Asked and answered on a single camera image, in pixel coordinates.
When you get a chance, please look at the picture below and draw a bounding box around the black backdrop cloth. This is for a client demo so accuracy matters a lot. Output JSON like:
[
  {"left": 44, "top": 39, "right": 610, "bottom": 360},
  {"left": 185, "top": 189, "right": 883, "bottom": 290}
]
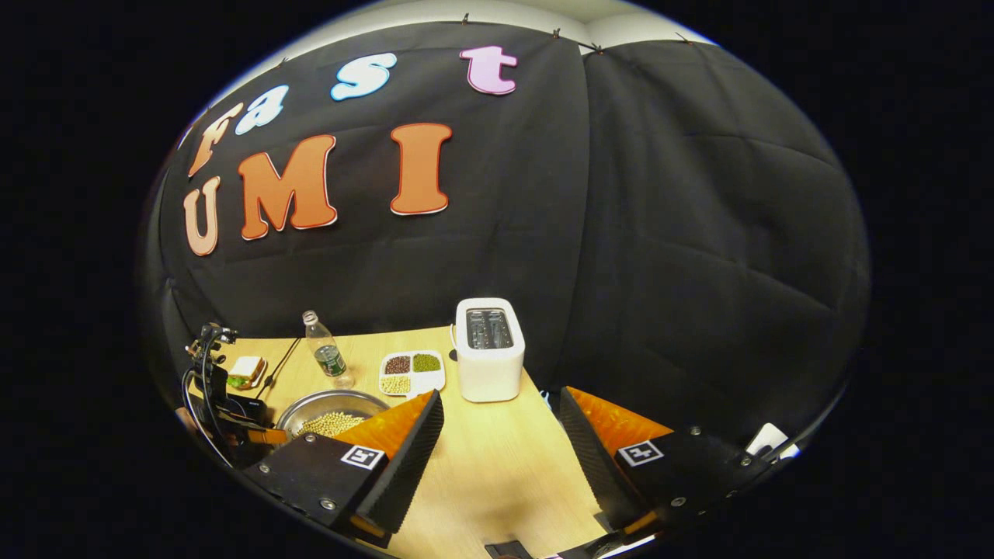
[{"left": 140, "top": 19, "right": 872, "bottom": 467}]

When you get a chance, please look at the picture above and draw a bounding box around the white divided bean dish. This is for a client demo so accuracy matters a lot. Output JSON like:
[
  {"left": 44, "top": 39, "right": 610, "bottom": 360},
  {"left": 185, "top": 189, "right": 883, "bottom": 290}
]
[{"left": 378, "top": 350, "right": 447, "bottom": 398}]

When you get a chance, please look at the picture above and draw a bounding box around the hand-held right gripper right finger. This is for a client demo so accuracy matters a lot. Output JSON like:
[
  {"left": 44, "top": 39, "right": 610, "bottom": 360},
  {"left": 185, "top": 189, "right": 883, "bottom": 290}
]
[{"left": 558, "top": 385, "right": 770, "bottom": 544}]

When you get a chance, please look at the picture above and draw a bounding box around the stainless steel pot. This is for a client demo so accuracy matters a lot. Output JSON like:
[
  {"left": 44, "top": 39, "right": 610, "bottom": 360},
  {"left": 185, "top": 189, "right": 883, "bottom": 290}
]
[{"left": 274, "top": 390, "right": 391, "bottom": 443}]

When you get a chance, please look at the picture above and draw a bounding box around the black power cable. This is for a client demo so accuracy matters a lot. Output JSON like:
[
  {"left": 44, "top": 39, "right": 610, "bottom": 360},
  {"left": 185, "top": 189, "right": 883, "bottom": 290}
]
[{"left": 260, "top": 336, "right": 302, "bottom": 398}]

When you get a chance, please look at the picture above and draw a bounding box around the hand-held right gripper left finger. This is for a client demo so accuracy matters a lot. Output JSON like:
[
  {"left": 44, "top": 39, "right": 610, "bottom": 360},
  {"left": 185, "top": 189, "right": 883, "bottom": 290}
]
[{"left": 242, "top": 388, "right": 446, "bottom": 548}]

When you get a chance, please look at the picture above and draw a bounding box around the toast sandwich with lettuce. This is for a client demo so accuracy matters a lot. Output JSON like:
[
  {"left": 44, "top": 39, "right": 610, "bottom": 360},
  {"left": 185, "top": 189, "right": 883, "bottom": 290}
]
[{"left": 227, "top": 356, "right": 269, "bottom": 391}]

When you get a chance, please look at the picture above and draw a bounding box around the clear plastic water bottle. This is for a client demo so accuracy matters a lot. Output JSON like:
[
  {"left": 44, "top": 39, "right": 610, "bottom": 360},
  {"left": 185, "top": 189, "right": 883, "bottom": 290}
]
[{"left": 301, "top": 310, "right": 355, "bottom": 389}]

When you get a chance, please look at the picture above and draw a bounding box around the white flat device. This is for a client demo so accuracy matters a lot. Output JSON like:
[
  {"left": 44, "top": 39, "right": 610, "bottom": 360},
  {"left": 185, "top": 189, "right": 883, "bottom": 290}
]
[{"left": 744, "top": 422, "right": 802, "bottom": 464}]

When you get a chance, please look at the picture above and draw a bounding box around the pile of yellow soybeans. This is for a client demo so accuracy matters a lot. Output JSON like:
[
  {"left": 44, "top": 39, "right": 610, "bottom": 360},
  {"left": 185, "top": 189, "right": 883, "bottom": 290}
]
[{"left": 295, "top": 411, "right": 366, "bottom": 438}]

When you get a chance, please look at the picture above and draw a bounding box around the white toaster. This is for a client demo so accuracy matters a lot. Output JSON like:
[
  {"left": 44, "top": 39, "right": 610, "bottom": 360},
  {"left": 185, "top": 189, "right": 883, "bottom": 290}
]
[{"left": 453, "top": 297, "right": 527, "bottom": 403}]

